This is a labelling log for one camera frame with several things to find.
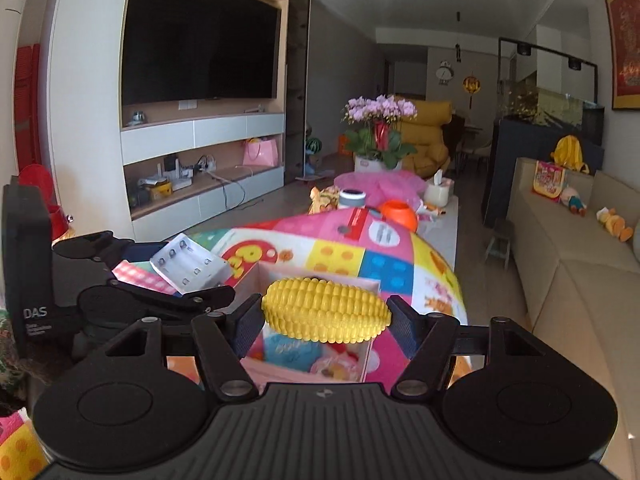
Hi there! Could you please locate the red slatted panel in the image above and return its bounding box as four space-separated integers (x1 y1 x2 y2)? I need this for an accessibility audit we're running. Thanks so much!
15 45 43 171

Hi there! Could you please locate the white tissue box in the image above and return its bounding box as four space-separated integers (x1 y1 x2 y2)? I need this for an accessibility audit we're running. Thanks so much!
424 170 453 206

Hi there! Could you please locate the dark dining table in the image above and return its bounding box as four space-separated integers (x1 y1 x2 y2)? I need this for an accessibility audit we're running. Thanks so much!
447 115 493 171

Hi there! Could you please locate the small grey stool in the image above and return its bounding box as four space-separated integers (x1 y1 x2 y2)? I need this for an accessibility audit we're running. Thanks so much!
484 220 516 271

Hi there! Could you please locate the yellow snack packet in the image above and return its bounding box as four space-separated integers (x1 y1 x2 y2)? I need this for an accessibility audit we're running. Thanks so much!
309 186 342 215

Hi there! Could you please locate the yellow lantern ornament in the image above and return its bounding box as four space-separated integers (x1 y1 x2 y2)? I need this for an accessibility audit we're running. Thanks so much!
462 75 481 108

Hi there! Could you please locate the small doll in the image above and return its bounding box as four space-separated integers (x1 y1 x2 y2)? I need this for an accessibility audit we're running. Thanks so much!
560 186 588 217

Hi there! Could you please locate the dark fish tank cabinet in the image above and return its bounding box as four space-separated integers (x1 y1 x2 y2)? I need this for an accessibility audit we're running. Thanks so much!
482 92 606 221

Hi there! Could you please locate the black television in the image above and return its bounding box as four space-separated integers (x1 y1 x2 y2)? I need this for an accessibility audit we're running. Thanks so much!
121 0 282 107

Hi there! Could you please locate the colourful toy bag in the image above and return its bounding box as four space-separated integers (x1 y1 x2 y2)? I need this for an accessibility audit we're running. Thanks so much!
532 160 568 197

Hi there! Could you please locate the white battery charger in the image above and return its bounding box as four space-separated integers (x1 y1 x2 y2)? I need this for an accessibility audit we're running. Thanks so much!
150 234 232 295

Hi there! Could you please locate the pink tulle cloth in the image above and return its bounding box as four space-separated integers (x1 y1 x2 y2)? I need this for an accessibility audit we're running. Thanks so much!
334 170 431 201

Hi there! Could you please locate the yellow armchair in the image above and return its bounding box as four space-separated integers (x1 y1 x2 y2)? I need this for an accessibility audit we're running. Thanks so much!
395 99 453 178

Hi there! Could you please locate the colourful printed tablecloth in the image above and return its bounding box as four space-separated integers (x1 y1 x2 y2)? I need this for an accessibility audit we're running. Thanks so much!
0 207 471 480

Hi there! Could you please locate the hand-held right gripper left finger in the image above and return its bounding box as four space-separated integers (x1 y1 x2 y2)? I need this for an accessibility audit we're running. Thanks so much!
102 294 265 402

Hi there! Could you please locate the red pedal bin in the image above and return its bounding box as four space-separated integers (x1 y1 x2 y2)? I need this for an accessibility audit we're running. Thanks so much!
17 164 76 241

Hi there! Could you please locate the framed red picture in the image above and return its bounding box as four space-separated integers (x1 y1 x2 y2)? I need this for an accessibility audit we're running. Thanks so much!
604 0 640 111

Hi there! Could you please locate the black track light rail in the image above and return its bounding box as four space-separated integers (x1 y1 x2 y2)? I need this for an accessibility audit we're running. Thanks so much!
499 37 599 106

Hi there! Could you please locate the orange bowl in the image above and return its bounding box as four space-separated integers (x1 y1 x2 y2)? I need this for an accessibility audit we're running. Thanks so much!
378 200 418 231

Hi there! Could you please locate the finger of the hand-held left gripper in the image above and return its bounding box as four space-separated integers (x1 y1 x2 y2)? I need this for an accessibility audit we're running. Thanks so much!
107 280 237 313
87 231 168 267

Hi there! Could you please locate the pink orchid plant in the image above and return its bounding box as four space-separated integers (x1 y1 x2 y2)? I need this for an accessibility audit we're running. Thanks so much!
341 95 418 171

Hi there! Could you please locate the yellow toy corn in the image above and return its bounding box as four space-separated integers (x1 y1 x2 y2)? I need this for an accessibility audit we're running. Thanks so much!
261 277 392 345

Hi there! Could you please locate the pink cardboard box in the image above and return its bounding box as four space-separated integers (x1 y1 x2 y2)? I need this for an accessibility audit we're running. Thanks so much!
240 262 381 386

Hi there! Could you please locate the yellow duck plush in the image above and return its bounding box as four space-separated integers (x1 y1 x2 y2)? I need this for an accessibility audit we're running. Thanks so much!
597 206 635 243

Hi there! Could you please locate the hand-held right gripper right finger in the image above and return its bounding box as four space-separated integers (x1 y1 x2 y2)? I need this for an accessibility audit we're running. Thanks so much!
387 294 543 402

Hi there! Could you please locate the white television cabinet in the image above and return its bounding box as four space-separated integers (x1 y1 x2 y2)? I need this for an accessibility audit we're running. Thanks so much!
119 105 287 241

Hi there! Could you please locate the pink gift bag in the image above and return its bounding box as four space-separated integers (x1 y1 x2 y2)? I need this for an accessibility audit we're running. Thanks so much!
242 137 280 168

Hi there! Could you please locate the beige sofa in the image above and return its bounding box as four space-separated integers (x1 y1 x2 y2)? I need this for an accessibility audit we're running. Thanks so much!
505 156 640 411

